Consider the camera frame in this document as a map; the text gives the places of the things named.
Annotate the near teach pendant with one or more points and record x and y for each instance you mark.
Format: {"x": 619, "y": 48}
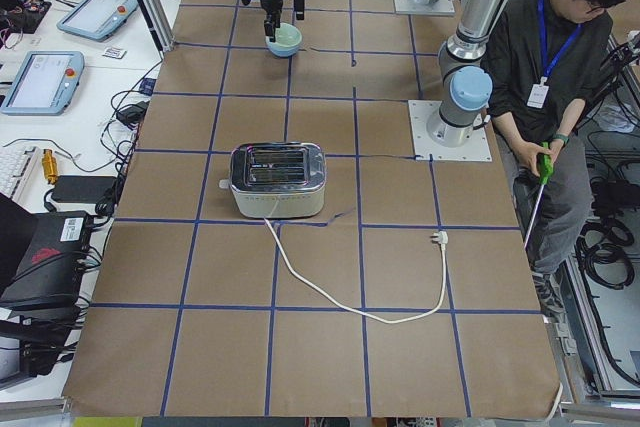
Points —
{"x": 45, "y": 83}

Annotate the green handled stick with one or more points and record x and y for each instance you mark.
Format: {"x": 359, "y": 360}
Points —
{"x": 545, "y": 169}

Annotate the blue bowl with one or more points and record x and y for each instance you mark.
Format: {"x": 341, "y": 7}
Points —
{"x": 284, "y": 49}

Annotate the black computer box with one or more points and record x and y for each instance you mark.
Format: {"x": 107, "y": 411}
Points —
{"x": 41, "y": 256}

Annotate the green bowl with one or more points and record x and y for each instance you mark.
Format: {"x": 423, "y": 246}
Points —
{"x": 287, "y": 36}

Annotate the white keyboard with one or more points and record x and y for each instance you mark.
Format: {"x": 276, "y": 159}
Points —
{"x": 18, "y": 163}

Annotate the far teach pendant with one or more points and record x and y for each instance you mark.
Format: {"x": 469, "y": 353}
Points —
{"x": 97, "y": 19}

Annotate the teach pendant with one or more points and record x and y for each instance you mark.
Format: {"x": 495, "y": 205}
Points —
{"x": 97, "y": 19}
{"x": 45, "y": 83}

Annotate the cream and chrome toaster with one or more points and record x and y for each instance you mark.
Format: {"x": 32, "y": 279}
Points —
{"x": 277, "y": 180}

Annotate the small label card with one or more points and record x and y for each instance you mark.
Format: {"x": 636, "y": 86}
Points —
{"x": 114, "y": 53}

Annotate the person in black shirt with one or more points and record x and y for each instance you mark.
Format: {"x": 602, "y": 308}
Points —
{"x": 544, "y": 58}

